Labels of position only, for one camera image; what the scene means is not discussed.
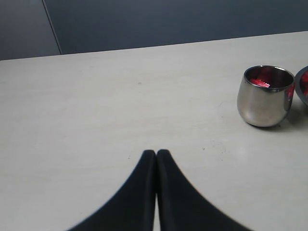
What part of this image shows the stainless steel bowl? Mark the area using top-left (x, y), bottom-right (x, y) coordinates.
top-left (295, 66), bottom-right (308, 106)

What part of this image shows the red candy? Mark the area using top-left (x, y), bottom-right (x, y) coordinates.
top-left (249, 77), bottom-right (270, 88)

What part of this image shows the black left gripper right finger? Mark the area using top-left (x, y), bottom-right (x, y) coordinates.
top-left (156, 149), bottom-right (249, 231)

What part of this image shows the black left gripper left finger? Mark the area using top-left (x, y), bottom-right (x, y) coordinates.
top-left (70, 150), bottom-right (154, 231)

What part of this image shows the stainless steel cup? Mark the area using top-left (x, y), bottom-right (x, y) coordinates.
top-left (237, 65), bottom-right (295, 128)

